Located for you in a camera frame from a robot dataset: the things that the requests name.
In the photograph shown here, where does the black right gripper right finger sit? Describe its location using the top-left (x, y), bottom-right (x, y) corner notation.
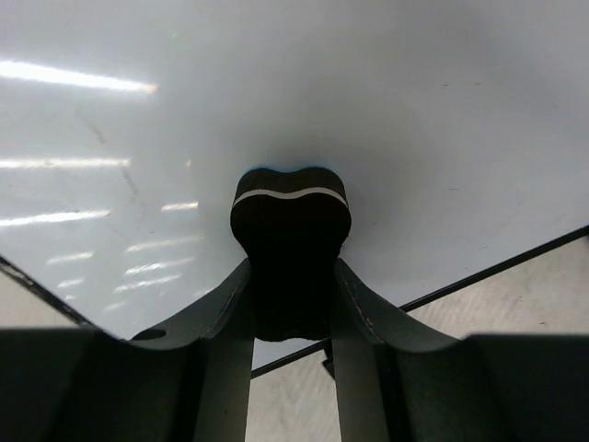
top-left (331, 262), bottom-right (588, 441)

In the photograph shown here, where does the white whiteboard black frame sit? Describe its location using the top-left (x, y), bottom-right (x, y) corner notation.
top-left (0, 0), bottom-right (589, 381)

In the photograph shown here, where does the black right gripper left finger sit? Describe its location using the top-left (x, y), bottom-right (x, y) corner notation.
top-left (1, 262), bottom-right (254, 441)

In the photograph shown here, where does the black bone-shaped eraser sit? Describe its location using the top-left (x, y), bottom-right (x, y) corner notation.
top-left (230, 167), bottom-right (352, 342)

